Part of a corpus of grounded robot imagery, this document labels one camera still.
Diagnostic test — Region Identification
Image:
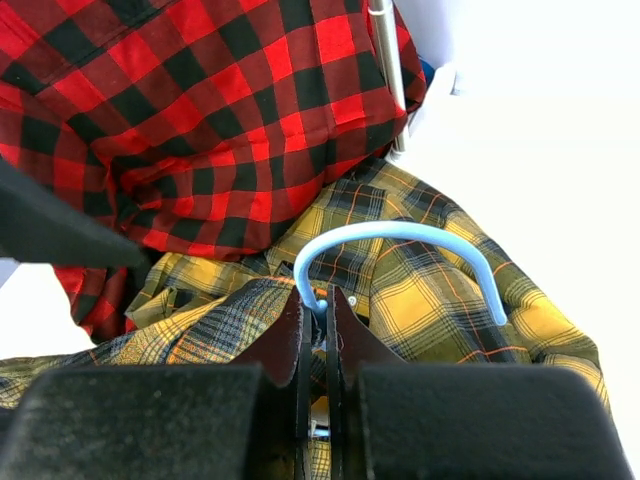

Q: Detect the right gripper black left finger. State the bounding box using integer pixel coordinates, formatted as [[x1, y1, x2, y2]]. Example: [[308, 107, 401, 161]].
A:
[[232, 289, 312, 479]]

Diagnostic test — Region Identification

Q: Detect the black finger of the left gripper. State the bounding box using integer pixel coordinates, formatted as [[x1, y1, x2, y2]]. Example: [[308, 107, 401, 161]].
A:
[[1, 161, 146, 268]]

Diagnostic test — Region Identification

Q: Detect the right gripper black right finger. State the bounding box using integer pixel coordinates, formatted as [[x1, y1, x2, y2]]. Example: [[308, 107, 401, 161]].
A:
[[327, 286, 404, 479]]

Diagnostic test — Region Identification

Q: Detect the light blue wire hanger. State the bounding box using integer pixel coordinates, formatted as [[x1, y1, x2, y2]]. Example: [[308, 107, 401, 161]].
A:
[[293, 220, 508, 340]]

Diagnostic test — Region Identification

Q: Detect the yellow plaid shirt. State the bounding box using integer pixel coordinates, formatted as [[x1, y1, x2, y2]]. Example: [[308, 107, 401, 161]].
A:
[[1, 159, 630, 479]]

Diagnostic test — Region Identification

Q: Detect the red black checked shirt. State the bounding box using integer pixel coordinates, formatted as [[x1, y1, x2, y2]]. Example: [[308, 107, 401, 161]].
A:
[[0, 0, 428, 345]]

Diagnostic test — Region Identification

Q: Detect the metal clothes rack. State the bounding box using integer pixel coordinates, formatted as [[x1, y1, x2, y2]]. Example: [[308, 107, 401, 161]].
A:
[[368, 0, 409, 154]]

